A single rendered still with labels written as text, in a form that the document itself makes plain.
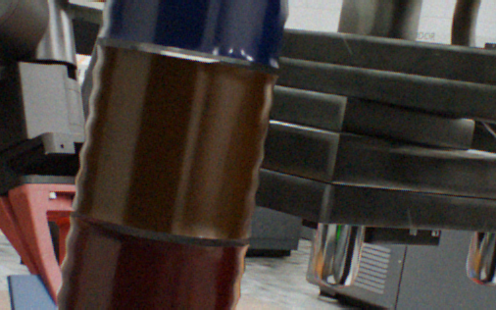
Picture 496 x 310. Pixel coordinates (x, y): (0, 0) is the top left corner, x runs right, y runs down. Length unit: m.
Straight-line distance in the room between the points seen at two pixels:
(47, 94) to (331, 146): 0.31
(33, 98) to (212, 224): 0.48
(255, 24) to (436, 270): 5.85
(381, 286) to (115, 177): 6.09
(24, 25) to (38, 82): 0.04
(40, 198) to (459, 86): 0.33
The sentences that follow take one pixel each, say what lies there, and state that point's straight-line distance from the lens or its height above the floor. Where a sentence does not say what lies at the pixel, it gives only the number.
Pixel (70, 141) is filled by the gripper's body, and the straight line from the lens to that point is 0.67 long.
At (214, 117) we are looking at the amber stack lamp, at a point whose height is 1.14.
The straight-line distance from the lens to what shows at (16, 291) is 0.68.
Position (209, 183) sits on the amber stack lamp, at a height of 1.13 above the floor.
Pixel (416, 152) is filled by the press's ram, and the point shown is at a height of 1.14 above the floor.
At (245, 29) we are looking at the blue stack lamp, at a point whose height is 1.16.
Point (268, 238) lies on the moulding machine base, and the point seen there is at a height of 0.15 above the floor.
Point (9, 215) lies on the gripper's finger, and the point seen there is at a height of 1.05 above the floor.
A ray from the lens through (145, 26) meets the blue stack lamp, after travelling 0.21.
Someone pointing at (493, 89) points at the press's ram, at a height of 1.17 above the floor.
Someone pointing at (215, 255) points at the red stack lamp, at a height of 1.12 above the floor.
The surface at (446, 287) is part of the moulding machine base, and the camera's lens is 6.02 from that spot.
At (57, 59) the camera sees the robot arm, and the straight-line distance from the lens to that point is 0.71.
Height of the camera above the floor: 1.15
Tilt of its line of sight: 3 degrees down
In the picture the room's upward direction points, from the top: 10 degrees clockwise
